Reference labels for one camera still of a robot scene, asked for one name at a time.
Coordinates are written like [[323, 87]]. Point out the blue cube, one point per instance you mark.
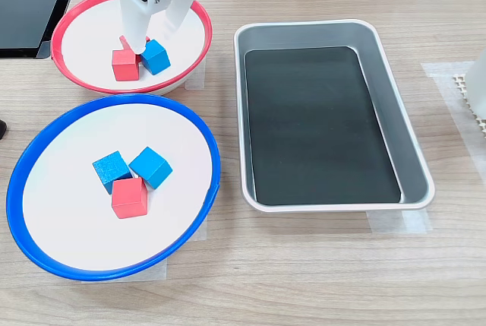
[[155, 58], [152, 166], [110, 168]]

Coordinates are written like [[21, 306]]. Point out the red cube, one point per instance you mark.
[[125, 67], [124, 43], [129, 198]]

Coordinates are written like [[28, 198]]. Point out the red-rimmed white plate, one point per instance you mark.
[[87, 45]]

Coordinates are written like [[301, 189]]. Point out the translucent tape piece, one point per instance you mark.
[[197, 75], [398, 221], [201, 233], [152, 271]]

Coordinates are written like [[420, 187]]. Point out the black glossy panel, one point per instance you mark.
[[23, 10]]

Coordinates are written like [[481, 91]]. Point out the small black object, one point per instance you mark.
[[2, 130]]

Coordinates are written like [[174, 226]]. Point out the black mat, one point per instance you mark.
[[315, 124]]

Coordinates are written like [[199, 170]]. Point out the blue-rimmed white plate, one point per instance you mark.
[[68, 227]]

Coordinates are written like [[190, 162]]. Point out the steel tray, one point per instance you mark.
[[396, 132]]

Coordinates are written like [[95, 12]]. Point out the pale translucent sheet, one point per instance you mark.
[[444, 71]]

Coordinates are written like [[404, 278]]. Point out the pale perforated plate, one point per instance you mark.
[[460, 84]]

